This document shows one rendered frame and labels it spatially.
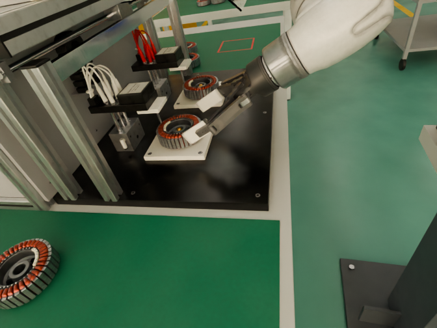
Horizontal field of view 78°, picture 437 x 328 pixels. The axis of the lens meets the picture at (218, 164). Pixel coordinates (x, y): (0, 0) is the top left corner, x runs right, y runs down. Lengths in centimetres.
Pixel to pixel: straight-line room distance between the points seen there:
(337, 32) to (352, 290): 101
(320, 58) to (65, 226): 58
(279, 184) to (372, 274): 84
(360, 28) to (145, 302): 53
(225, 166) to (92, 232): 30
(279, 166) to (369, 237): 91
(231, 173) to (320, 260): 85
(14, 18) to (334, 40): 46
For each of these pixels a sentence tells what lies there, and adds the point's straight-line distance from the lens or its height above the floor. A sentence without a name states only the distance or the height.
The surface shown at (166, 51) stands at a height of 92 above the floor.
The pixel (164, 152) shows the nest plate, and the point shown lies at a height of 78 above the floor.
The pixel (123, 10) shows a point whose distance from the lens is 83.
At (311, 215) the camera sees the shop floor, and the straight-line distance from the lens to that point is 147.
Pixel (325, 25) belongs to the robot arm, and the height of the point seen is 101.
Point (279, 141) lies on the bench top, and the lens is 67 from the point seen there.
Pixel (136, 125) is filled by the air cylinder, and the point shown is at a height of 81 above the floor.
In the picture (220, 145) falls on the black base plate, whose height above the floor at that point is 77.
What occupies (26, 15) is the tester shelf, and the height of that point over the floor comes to 111.
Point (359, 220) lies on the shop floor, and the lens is 150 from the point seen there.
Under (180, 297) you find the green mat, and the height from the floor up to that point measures 75.
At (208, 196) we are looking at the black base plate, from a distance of 52.
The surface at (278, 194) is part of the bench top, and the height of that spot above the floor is 75.
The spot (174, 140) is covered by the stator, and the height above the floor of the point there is 81.
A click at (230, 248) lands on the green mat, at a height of 75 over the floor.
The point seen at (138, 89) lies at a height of 92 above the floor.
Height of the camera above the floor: 115
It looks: 40 degrees down
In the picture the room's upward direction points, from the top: 12 degrees counter-clockwise
